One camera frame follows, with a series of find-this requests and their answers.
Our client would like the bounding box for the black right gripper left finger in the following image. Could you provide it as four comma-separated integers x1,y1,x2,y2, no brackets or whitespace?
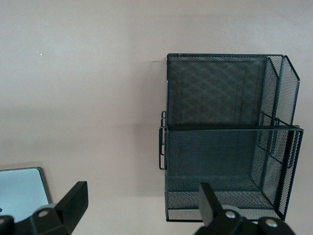
29,181,89,235

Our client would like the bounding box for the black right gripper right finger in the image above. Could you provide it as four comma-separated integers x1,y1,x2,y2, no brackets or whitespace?
195,182,247,235

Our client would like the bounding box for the silver closed laptop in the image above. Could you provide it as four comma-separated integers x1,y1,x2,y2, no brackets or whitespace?
0,167,51,216

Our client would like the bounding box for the black wire mesh organizer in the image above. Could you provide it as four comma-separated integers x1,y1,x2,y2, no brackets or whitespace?
158,53,305,223

